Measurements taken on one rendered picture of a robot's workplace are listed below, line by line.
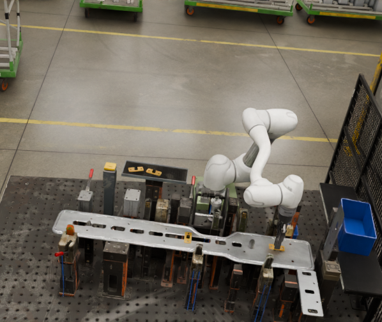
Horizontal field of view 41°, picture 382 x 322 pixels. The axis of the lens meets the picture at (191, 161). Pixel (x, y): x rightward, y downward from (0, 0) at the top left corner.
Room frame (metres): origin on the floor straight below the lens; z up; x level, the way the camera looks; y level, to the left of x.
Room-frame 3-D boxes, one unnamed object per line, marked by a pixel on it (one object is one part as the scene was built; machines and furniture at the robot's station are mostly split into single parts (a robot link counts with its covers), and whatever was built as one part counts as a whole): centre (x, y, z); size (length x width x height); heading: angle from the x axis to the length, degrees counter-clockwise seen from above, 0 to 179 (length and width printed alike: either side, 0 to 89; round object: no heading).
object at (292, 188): (2.02, -0.50, 1.39); 0.13 x 0.11 x 0.16; 111
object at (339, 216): (2.01, -0.77, 1.17); 0.12 x 0.01 x 0.34; 0
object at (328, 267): (1.89, -0.78, 0.88); 0.08 x 0.08 x 0.36; 0
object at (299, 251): (2.01, -0.02, 1.00); 1.38 x 0.22 x 0.02; 90
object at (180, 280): (2.03, -0.04, 0.84); 0.13 x 0.05 x 0.29; 0
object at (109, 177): (2.35, 0.45, 0.92); 0.08 x 0.08 x 0.44; 0
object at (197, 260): (1.84, -0.10, 0.87); 0.12 x 0.09 x 0.35; 0
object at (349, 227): (2.19, -0.94, 1.09); 0.30 x 0.17 x 0.13; 175
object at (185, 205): (2.22, -0.01, 0.89); 0.13 x 0.11 x 0.38; 0
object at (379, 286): (2.22, -0.94, 1.01); 0.90 x 0.22 x 0.03; 0
